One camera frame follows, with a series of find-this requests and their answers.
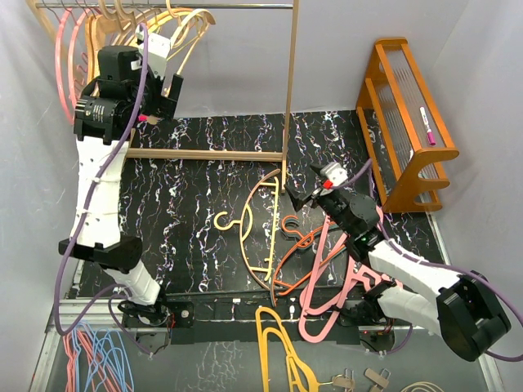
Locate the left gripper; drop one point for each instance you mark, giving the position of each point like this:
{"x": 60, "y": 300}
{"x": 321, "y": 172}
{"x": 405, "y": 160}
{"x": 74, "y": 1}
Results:
{"x": 167, "y": 102}

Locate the orange plastic curved hanger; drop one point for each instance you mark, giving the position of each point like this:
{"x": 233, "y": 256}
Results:
{"x": 155, "y": 21}

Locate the beige clip left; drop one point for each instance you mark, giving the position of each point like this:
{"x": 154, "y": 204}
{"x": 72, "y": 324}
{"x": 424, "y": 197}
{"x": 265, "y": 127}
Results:
{"x": 345, "y": 381}

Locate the wooden hanger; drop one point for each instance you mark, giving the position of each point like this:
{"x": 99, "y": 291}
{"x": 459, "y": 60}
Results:
{"x": 92, "y": 67}
{"x": 103, "y": 26}

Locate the pink curved wire hanger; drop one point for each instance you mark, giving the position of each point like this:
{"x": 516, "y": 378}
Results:
{"x": 71, "y": 58}

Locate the beige clip right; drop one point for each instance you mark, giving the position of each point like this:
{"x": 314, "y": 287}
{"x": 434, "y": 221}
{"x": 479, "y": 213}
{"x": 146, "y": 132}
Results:
{"x": 380, "y": 382}

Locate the pink white marker pen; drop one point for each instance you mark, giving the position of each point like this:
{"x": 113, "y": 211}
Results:
{"x": 430, "y": 136}

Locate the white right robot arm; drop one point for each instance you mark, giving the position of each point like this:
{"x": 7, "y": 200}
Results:
{"x": 460, "y": 306}

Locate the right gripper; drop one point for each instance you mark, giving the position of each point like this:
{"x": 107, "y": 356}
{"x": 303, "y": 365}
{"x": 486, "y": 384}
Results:
{"x": 297, "y": 198}

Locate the cream hanger bottom edge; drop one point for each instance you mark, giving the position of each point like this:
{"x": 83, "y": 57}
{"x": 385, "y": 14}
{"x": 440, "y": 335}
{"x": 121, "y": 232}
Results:
{"x": 422, "y": 386}

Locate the beige clip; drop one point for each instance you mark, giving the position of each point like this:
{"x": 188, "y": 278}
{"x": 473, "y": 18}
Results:
{"x": 380, "y": 382}
{"x": 345, "y": 381}

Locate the pink flat plastic hanger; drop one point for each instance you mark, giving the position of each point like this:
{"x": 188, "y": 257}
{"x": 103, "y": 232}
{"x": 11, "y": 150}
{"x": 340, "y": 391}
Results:
{"x": 321, "y": 307}

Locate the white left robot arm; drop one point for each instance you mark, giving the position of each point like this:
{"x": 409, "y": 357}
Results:
{"x": 129, "y": 86}

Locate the yellow plastic hanger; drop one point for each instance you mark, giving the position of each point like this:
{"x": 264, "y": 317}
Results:
{"x": 282, "y": 369}

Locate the beige plastic hanger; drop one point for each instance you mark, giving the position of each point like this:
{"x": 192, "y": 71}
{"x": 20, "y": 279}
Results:
{"x": 143, "y": 13}

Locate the orange wooden shelf rack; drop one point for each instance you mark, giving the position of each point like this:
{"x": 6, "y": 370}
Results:
{"x": 408, "y": 171}

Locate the wooden garment rack frame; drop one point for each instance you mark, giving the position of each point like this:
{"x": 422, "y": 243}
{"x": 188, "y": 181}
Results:
{"x": 223, "y": 155}

